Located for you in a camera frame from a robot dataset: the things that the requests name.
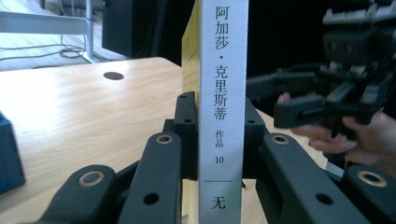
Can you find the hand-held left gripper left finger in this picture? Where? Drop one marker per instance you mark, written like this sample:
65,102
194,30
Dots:
188,140

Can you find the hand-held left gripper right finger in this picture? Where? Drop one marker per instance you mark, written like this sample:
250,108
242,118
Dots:
252,140

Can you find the yellow paperback book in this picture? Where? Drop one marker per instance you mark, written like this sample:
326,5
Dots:
222,93

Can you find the dark blue file rack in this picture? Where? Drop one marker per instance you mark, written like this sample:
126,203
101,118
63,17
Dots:
9,155

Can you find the black curtain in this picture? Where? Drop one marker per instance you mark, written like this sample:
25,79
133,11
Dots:
140,28

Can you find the white metal desk frame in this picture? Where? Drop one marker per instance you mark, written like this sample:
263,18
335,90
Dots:
46,23

